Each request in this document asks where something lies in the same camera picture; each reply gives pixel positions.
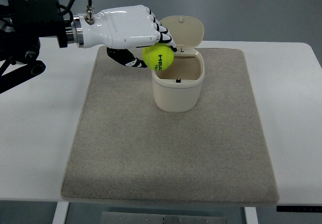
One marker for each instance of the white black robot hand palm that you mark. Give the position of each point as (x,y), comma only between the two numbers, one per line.
(117,28)

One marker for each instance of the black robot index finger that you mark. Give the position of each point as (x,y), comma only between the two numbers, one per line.
(166,38)

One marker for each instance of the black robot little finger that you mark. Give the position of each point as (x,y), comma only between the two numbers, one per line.
(151,14)

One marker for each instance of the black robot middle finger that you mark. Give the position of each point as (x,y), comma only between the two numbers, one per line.
(162,30)

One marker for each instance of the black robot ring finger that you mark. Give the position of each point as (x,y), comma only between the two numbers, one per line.
(156,22)

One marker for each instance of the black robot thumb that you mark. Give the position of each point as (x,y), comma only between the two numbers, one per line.
(125,58)

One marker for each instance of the yellow tennis ball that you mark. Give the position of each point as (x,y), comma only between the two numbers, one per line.
(158,57)

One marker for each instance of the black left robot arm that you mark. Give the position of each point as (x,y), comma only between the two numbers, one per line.
(25,22)

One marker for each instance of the beige lidded plastic bin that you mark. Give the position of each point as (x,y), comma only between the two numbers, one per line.
(177,88)

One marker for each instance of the grey felt mat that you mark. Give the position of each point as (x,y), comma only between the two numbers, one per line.
(127,150)

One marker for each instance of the white left table leg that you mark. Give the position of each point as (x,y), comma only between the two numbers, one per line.
(60,213)

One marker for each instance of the white table leg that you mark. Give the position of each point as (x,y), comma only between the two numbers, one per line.
(60,213)
(251,215)

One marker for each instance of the white right table leg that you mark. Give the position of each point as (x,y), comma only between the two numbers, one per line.
(251,215)

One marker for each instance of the black desk control panel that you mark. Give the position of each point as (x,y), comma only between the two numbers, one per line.
(299,209)

